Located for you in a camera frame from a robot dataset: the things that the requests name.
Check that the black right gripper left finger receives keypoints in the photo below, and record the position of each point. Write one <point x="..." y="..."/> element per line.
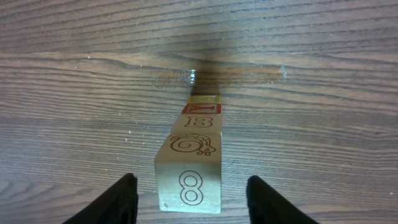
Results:
<point x="117" y="205"/>

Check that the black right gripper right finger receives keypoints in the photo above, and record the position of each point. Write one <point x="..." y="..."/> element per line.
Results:
<point x="267" y="206"/>

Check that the blue X wooden block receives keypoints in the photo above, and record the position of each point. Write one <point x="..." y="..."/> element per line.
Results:
<point x="188" y="173"/>

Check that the red Y wooden block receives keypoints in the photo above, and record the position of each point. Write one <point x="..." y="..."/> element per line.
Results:
<point x="202" y="108"/>

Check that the yellow S wooden block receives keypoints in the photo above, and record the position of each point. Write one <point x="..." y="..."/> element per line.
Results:
<point x="204" y="99"/>

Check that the plain wooden block blue H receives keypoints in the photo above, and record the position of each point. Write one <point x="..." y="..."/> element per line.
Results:
<point x="198" y="123"/>

